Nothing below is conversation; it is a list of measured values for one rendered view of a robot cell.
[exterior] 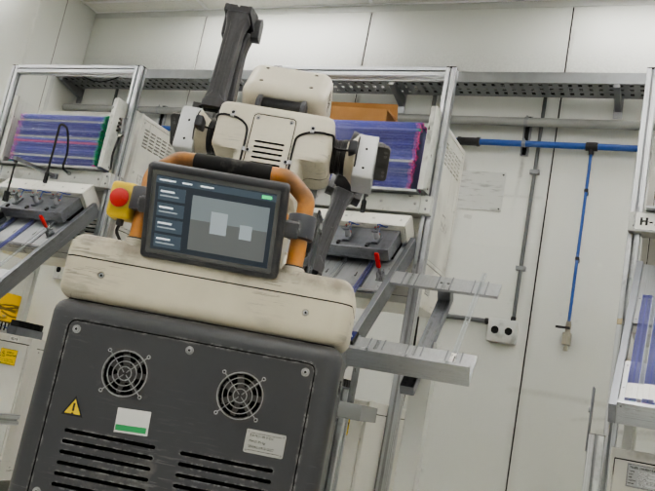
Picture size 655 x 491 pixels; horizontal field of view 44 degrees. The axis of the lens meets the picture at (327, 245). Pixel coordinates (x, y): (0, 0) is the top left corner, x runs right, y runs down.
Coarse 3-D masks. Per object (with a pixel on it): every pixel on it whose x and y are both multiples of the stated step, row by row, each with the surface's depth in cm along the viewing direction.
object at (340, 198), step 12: (336, 192) 242; (348, 192) 243; (336, 204) 239; (348, 204) 243; (336, 216) 237; (324, 228) 234; (336, 228) 235; (324, 240) 232; (324, 252) 230; (324, 264) 228
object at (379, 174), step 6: (378, 144) 202; (378, 150) 195; (384, 150) 195; (390, 150) 196; (378, 156) 196; (384, 156) 196; (378, 162) 197; (384, 162) 196; (378, 168) 197; (384, 168) 197; (378, 174) 198; (384, 174) 198; (378, 180) 199
